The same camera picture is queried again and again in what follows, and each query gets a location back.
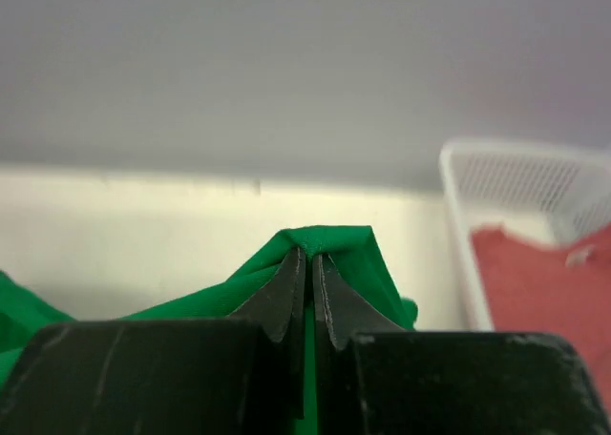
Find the salmon t shirt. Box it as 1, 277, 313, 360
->
470, 222, 611, 383

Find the white plastic basket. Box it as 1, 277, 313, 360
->
438, 139, 610, 331

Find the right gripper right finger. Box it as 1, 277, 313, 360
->
312, 255, 610, 434

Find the green t shirt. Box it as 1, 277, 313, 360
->
1, 227, 417, 434

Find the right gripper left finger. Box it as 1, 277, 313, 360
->
1, 248, 306, 434

